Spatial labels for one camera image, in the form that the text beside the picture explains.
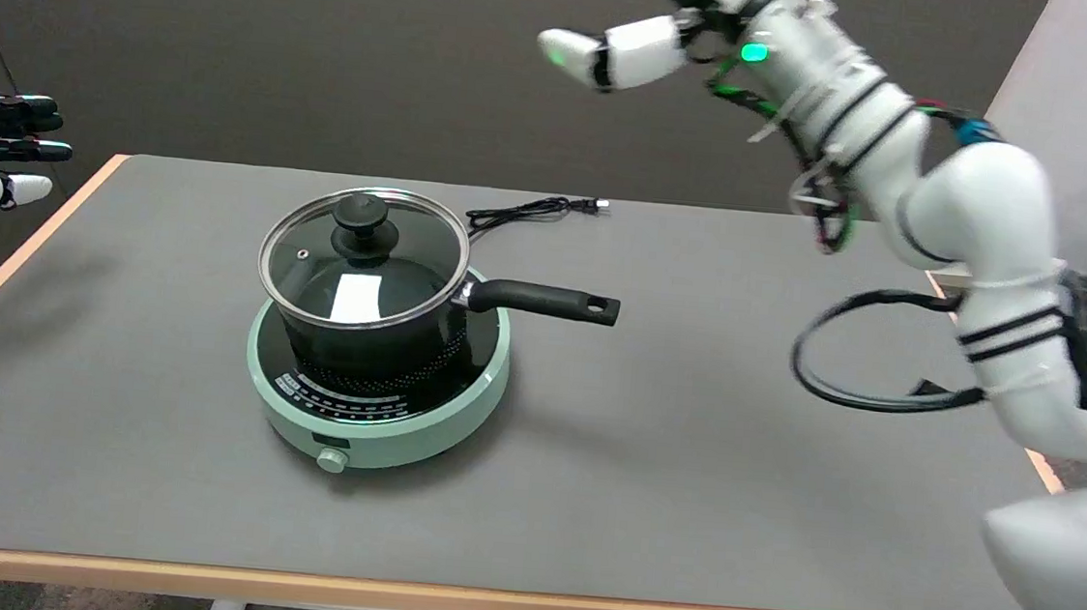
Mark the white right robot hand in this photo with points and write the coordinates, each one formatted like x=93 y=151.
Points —
x=633 y=48

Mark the glass pot lid black knob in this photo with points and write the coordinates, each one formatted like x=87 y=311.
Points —
x=364 y=257

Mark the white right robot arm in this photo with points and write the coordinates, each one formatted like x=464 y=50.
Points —
x=976 y=232

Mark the green round induction cooker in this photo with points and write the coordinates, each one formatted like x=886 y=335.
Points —
x=380 y=413

